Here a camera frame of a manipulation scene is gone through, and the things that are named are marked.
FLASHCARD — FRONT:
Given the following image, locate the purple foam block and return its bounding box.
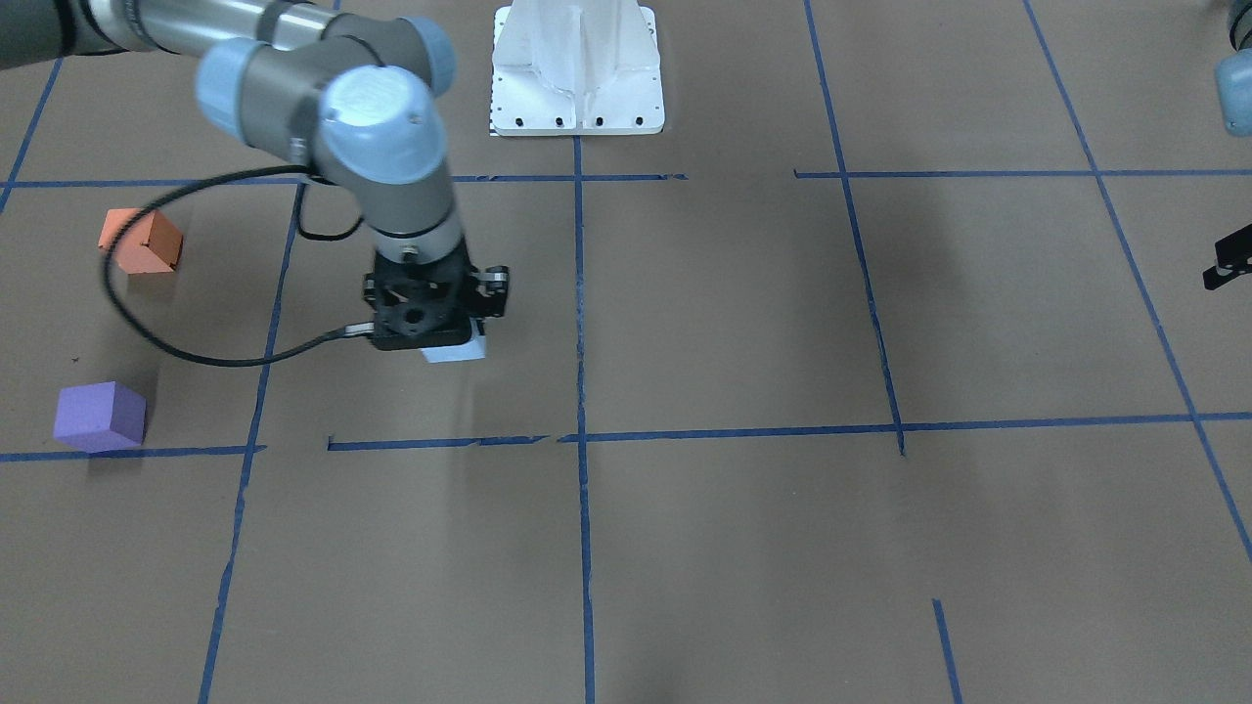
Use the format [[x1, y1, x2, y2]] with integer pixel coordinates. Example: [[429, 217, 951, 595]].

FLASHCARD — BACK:
[[51, 380, 146, 453]]

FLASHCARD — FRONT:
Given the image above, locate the orange foam block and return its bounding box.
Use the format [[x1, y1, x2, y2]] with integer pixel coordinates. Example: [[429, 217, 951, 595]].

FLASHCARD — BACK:
[[98, 208, 184, 276]]

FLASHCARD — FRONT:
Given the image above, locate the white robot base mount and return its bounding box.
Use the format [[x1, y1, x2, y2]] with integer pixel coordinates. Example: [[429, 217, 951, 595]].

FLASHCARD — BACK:
[[490, 1, 666, 138]]

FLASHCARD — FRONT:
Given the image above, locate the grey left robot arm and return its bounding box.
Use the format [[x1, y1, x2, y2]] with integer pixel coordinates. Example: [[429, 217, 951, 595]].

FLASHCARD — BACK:
[[1202, 1, 1251, 292]]

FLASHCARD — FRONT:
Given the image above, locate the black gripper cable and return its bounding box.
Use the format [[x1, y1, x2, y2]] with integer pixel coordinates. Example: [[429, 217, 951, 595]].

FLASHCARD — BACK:
[[101, 167, 376, 370]]

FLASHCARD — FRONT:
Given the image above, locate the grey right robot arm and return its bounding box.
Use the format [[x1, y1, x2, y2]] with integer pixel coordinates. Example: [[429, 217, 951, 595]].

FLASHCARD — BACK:
[[3, 1, 510, 362]]

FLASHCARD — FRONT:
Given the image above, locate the light blue foam block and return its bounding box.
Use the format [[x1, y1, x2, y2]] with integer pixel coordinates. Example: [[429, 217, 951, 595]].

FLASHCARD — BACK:
[[422, 319, 487, 365]]

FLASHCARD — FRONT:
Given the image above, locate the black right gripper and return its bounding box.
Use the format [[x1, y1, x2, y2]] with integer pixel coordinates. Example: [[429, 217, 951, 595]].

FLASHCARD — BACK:
[[363, 246, 511, 352]]

